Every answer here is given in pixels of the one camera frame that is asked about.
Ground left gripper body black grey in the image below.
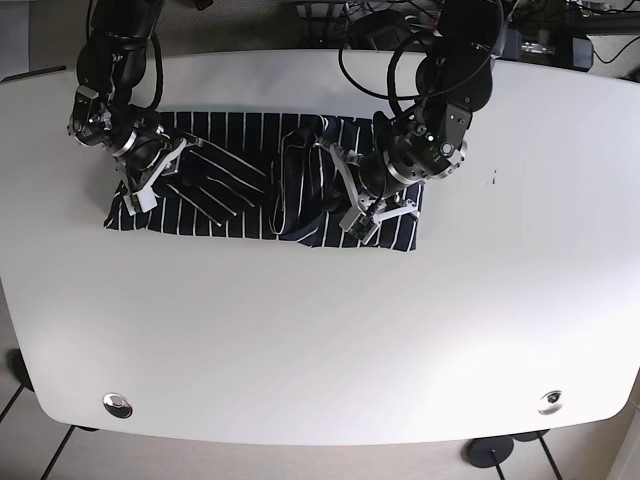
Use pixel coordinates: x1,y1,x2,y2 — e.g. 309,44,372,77
313,139,420,230

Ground right gripper body black grey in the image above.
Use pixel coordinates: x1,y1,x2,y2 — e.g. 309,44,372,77
112,129,203,200

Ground navy white striped T-shirt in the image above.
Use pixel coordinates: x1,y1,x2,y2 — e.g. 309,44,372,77
103,110,426,254

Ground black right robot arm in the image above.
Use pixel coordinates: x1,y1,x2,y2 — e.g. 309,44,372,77
68,1,182,191

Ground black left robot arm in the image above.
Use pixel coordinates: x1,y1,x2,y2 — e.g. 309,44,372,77
315,1,509,242

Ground black box under table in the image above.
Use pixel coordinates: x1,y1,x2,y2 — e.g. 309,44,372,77
347,10,411,51

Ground left silver table grommet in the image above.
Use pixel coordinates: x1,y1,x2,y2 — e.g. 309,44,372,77
102,392,133,419

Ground silver table grommet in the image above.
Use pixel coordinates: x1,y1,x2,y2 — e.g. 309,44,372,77
536,390,565,416
102,392,133,419

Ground right silver table grommet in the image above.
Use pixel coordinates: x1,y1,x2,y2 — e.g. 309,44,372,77
536,390,565,416

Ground black round stand base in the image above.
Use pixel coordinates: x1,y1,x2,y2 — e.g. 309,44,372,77
465,436,514,469

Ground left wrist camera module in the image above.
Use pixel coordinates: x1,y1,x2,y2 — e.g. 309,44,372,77
339,210,379,244

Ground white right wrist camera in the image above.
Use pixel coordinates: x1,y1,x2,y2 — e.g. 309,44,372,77
123,187,157,216

